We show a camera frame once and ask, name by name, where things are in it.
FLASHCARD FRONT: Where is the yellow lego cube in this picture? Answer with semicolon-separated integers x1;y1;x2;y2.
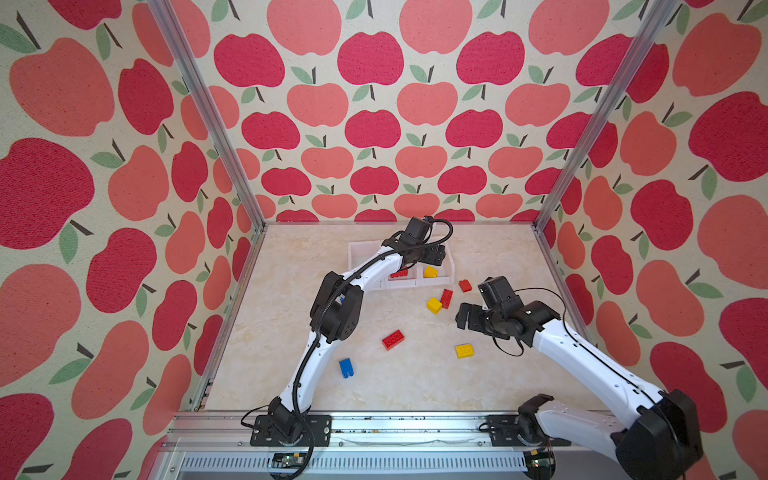
426;298;443;315

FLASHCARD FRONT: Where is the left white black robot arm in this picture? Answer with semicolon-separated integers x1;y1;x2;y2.
267;239;445;444

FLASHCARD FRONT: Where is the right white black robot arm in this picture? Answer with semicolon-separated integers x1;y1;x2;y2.
455;301;704;479

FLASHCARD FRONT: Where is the blue notched lego brick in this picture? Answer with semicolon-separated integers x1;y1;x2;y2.
339;358;355;379

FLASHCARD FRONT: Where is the black corrugated cable left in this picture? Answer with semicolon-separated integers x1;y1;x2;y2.
290;217;454;433

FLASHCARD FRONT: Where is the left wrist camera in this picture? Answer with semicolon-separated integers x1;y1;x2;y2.
400;216;434;245

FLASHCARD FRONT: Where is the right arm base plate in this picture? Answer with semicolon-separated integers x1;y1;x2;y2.
478;414;572;447

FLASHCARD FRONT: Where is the left aluminium corner post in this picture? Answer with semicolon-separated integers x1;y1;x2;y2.
148;1;266;235

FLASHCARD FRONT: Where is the aluminium corner post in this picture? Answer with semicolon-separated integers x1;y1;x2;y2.
148;1;266;235
533;0;681;234

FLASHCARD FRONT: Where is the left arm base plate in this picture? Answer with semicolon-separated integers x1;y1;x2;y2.
250;415;333;447

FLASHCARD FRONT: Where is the aluminium front rail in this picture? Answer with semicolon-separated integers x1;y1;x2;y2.
146;411;627;479

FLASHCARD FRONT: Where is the right aluminium corner post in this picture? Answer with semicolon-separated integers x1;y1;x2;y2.
533;0;681;234

